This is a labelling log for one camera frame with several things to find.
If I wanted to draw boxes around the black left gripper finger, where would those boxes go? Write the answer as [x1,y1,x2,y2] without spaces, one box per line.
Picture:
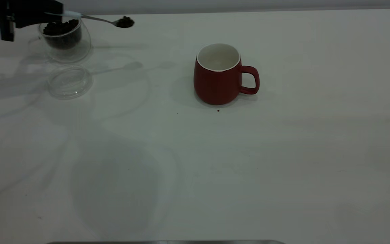
[15,14,63,28]
[14,0,63,14]

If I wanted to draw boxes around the white-handled metal spoon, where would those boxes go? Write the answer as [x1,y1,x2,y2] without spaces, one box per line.
[44,10,135,28]

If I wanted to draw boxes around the clear glass saucer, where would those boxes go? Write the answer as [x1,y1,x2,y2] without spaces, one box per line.
[47,65,94,100]

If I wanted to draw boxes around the small coffee bean heap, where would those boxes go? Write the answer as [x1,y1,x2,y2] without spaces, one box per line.
[116,16,135,28]

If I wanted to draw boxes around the red ceramic mug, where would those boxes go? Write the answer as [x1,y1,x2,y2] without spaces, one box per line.
[193,43,260,106]

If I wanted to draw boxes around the dark coffee beans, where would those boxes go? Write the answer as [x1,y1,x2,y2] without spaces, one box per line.
[43,19,82,50]

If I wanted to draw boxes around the clear glass cup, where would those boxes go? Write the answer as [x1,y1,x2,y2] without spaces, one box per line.
[28,17,92,63]

